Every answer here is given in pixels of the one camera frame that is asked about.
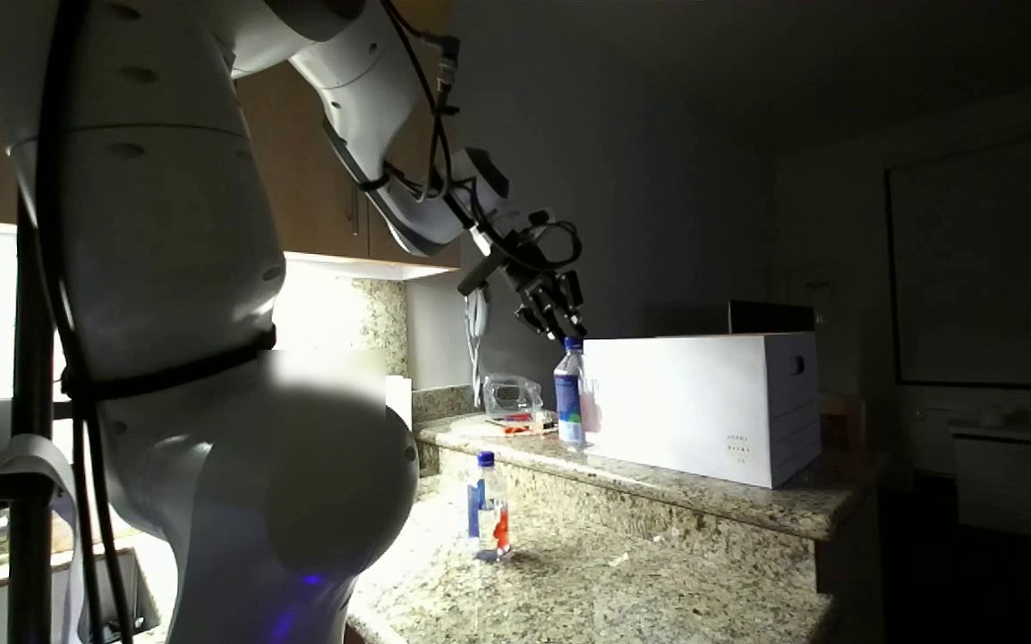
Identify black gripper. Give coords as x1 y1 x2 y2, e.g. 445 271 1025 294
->
483 209 592 343

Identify white rectangular storage box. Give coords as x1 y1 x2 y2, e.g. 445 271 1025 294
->
581 329 828 495

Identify hanging kitchen utensil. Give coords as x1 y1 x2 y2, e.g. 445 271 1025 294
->
463 283 494 408

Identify clear plastic container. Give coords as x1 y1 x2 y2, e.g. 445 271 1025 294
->
481 372 547 432

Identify white countertop appliance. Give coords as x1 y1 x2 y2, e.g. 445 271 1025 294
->
349 372 418 448

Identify white bin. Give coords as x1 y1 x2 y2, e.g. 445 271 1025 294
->
948 424 1031 544

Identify white clamp on pole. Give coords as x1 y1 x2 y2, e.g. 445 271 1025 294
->
0 432 92 564

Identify brown wooden wall cabinets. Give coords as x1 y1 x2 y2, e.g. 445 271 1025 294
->
0 0 466 271

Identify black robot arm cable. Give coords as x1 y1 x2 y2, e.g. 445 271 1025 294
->
11 0 592 644

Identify black camera stand pole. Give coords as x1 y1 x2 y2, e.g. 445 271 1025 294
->
6 191 68 644

